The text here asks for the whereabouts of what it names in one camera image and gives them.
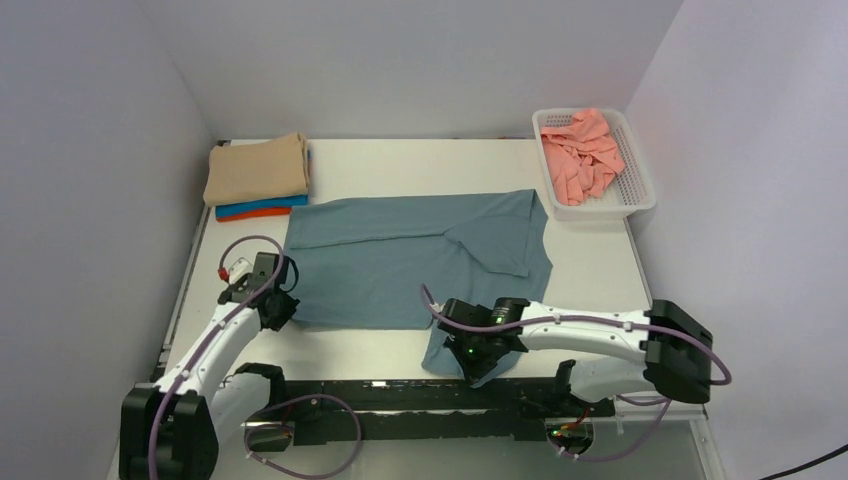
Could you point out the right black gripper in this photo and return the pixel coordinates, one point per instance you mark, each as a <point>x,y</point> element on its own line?
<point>465,351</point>

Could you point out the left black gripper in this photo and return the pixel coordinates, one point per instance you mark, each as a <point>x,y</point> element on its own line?
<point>279,312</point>

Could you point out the teal blue t shirt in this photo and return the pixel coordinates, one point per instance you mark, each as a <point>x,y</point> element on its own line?
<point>363,261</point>

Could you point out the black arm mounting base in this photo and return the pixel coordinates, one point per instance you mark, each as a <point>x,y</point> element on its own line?
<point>331,411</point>

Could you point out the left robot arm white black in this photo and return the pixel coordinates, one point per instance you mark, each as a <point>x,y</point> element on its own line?
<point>173,429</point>

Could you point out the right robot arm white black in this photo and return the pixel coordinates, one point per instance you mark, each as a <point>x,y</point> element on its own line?
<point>661,349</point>

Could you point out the folded orange t shirt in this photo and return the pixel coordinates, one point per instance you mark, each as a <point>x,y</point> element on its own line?
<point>257,213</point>

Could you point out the folded blue t shirt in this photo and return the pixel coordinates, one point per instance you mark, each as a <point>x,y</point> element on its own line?
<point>292,201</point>

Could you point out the folded beige t shirt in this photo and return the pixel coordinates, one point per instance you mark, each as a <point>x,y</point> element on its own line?
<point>258,171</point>

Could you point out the white plastic basket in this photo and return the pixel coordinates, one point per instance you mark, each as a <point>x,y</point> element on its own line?
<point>630,192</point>

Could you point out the salmon pink t shirt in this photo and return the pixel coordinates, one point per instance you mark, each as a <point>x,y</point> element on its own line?
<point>582,158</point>

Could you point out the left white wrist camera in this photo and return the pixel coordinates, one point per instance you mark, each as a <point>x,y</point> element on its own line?
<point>232,273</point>

